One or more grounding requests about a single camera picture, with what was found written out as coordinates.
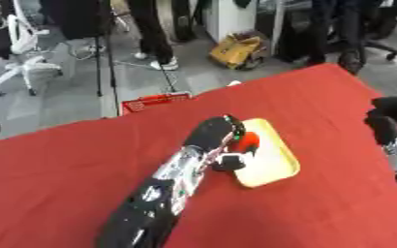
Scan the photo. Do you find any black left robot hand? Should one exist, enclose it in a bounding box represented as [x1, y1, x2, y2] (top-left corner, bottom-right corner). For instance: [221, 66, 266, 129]
[183, 113, 261, 172]

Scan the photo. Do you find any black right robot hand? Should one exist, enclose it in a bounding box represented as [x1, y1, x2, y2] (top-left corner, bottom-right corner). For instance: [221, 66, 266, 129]
[362, 95, 397, 146]

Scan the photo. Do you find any red round toy fruit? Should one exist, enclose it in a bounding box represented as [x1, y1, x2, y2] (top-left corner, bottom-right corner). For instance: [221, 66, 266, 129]
[232, 131, 261, 153]

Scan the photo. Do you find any tan cardboard box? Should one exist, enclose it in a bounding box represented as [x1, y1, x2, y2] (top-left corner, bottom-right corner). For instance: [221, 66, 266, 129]
[208, 31, 270, 71]

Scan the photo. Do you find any yellow tray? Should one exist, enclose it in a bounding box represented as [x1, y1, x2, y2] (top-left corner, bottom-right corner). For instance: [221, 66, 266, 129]
[230, 117, 302, 189]

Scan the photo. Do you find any red plastic basket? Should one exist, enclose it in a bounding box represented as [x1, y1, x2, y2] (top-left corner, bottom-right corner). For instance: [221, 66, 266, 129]
[118, 91, 196, 116]

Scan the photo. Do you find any black office chair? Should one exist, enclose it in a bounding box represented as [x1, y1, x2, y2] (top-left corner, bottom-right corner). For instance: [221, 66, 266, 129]
[362, 0, 397, 62]

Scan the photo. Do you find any person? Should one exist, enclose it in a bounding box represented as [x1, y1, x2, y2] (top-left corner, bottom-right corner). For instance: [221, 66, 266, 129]
[305, 0, 370, 76]
[125, 0, 182, 72]

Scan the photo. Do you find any black tripod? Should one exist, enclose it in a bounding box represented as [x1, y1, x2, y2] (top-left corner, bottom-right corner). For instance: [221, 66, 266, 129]
[91, 0, 178, 117]

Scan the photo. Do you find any white office chair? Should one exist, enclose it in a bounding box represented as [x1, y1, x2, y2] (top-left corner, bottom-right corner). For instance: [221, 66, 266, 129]
[0, 0, 65, 98]

